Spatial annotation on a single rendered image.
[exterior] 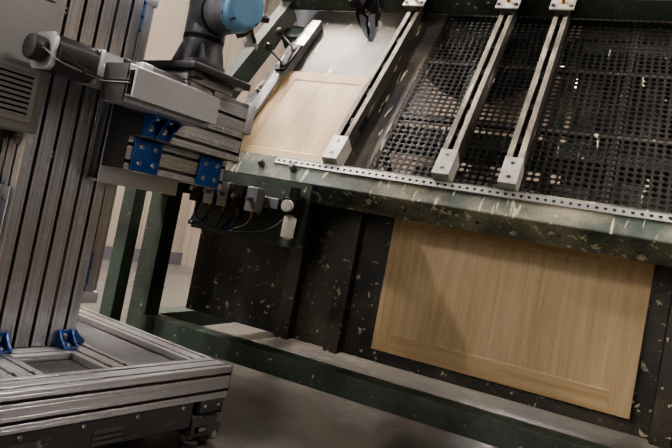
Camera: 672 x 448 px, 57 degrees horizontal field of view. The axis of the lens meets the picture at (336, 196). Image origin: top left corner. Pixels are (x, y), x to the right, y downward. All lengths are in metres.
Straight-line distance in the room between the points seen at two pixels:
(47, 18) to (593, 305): 1.84
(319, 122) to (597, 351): 1.34
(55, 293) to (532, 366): 1.53
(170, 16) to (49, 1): 4.55
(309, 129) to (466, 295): 0.91
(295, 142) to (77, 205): 1.03
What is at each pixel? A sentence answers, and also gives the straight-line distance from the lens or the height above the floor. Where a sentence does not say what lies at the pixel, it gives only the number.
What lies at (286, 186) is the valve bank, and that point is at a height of 0.79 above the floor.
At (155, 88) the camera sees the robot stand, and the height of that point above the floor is 0.92.
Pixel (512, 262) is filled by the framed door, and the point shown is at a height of 0.67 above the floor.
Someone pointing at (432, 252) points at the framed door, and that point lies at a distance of 2.35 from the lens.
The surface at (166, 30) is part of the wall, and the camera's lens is 6.17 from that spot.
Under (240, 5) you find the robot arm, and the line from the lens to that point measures 1.71.
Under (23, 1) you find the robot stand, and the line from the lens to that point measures 1.66.
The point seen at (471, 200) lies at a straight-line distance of 2.10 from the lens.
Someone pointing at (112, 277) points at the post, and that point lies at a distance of 2.55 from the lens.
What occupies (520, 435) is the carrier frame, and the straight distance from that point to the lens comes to 2.12.
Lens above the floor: 0.68
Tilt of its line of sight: 3 degrees up
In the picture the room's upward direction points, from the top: 11 degrees clockwise
